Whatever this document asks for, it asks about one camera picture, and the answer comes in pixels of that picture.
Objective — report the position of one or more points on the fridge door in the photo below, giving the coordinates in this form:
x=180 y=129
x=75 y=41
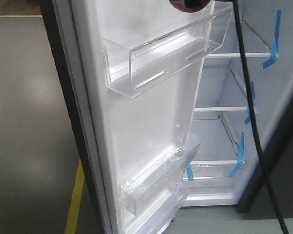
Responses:
x=117 y=136

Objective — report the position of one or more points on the red yellow apple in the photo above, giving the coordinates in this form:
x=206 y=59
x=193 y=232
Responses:
x=189 y=6

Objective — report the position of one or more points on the dark grey fridge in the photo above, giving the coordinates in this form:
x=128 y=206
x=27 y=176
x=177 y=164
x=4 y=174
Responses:
x=222 y=117

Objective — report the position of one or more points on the clear upper door bin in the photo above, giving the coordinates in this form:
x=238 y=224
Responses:
x=149 y=44

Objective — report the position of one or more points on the clear door bin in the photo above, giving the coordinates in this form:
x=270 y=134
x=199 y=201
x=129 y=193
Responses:
x=141 y=189
x=149 y=44

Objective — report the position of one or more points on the clear lower door bin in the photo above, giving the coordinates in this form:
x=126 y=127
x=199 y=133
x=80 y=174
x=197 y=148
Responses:
x=141 y=189

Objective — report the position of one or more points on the clear crisper drawer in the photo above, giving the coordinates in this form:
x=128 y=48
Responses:
x=210 y=179

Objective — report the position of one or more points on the yellow floor tape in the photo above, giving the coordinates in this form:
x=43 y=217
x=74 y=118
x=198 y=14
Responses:
x=41 y=183

